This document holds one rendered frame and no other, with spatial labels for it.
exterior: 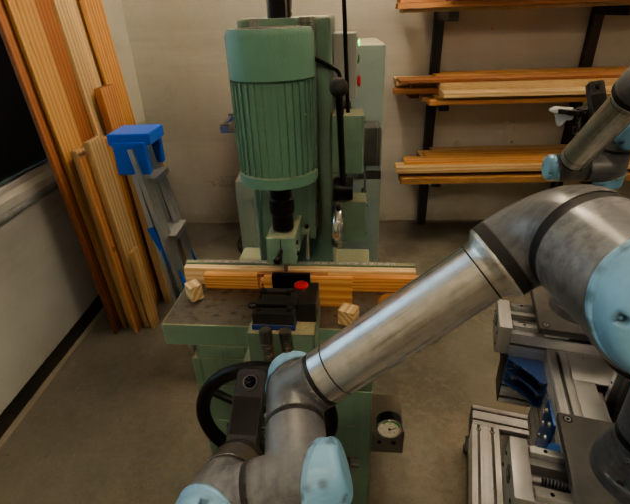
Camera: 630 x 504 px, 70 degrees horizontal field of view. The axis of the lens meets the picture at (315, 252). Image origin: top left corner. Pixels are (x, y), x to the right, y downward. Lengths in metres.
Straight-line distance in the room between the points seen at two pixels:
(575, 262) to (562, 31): 3.24
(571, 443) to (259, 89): 0.88
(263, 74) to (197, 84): 2.60
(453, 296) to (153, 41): 3.20
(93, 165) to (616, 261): 2.15
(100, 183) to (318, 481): 2.00
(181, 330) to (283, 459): 0.63
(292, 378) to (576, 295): 0.34
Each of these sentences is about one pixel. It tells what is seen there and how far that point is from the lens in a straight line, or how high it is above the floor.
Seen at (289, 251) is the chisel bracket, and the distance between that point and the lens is 1.05.
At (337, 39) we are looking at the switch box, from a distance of 1.23.
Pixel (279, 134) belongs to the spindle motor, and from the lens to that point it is 0.92.
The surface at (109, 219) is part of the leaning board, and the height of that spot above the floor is 0.66.
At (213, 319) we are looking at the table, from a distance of 1.09.
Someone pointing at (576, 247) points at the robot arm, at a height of 1.34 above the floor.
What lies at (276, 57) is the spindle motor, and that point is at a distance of 0.89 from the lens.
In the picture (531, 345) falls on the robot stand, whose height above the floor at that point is 0.73.
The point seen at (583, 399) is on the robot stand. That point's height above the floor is 0.73.
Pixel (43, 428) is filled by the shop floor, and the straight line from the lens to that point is 2.35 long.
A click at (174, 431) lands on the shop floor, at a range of 2.10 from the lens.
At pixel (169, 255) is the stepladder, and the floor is 0.67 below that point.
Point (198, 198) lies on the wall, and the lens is 3.73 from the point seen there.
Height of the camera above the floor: 1.53
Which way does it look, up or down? 28 degrees down
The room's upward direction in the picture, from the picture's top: 2 degrees counter-clockwise
